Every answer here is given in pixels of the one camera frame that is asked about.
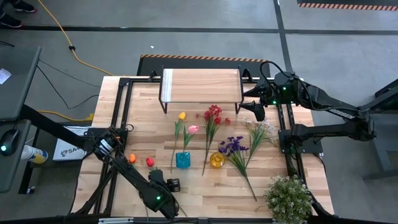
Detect silver metal bar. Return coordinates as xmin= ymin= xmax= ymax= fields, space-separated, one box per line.
xmin=98 ymin=217 xmax=134 ymax=224

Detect thin black floor cable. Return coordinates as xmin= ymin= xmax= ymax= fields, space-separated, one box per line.
xmin=36 ymin=65 xmax=100 ymax=111
xmin=39 ymin=60 xmax=101 ymax=89

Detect grey desk top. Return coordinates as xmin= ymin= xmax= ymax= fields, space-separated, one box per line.
xmin=0 ymin=46 xmax=42 ymax=122

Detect yellow artificial tulip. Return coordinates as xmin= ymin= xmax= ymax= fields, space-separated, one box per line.
xmin=170 ymin=111 xmax=187 ymax=174

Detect red artificial tulip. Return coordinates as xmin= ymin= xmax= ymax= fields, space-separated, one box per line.
xmin=146 ymin=157 xmax=188 ymax=218

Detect white artificial flower bunch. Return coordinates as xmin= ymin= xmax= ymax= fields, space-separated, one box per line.
xmin=244 ymin=119 xmax=280 ymax=158

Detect teal glass vase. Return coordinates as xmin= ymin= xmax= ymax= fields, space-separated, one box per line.
xmin=175 ymin=151 xmax=191 ymax=169

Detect white printed box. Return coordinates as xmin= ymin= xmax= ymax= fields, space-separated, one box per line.
xmin=52 ymin=125 xmax=94 ymax=162

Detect wooden shelf black metal legs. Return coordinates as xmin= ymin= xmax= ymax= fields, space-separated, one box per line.
xmin=157 ymin=65 xmax=246 ymax=115

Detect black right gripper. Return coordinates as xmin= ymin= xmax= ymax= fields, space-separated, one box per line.
xmin=239 ymin=77 xmax=281 ymax=123

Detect person's shoe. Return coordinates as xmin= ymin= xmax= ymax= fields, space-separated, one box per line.
xmin=0 ymin=12 xmax=23 ymax=29
xmin=12 ymin=0 xmax=37 ymax=14

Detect pink artificial tulip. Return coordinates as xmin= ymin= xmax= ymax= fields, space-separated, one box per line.
xmin=182 ymin=124 xmax=200 ymax=158

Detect purple artificial flower bunch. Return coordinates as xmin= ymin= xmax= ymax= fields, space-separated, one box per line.
xmin=217 ymin=136 xmax=258 ymax=202

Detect red artificial flower bunch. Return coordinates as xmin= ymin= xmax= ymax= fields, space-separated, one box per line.
xmin=195 ymin=105 xmax=232 ymax=177

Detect black mouse tray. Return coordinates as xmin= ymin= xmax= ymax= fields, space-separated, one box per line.
xmin=0 ymin=119 xmax=32 ymax=194

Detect yellow glass vase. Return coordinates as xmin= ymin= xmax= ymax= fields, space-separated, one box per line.
xmin=209 ymin=151 xmax=226 ymax=169

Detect orange artificial tulip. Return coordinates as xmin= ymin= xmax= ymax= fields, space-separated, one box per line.
xmin=128 ymin=153 xmax=150 ymax=223

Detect grey metal table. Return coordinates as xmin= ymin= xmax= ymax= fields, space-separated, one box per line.
xmin=360 ymin=79 xmax=398 ymax=181

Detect black desk support beam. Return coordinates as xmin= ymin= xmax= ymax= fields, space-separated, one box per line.
xmin=18 ymin=105 xmax=94 ymax=150

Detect white paper sheet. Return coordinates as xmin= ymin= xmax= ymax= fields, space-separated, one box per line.
xmin=0 ymin=67 xmax=12 ymax=85

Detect white and yellow spray can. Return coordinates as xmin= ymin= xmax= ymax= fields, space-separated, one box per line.
xmin=20 ymin=144 xmax=49 ymax=165

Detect green bush with white blossoms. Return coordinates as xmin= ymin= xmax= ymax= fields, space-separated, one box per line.
xmin=264 ymin=175 xmax=313 ymax=224

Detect yellow floor cable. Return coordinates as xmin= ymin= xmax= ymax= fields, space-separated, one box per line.
xmin=37 ymin=0 xmax=114 ymax=122

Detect black computer mouse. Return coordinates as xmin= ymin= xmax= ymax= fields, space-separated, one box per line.
xmin=0 ymin=129 xmax=21 ymax=156

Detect black mat with hazard stripe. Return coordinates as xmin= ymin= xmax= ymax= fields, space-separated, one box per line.
xmin=297 ymin=0 xmax=398 ymax=12
xmin=136 ymin=54 xmax=271 ymax=78

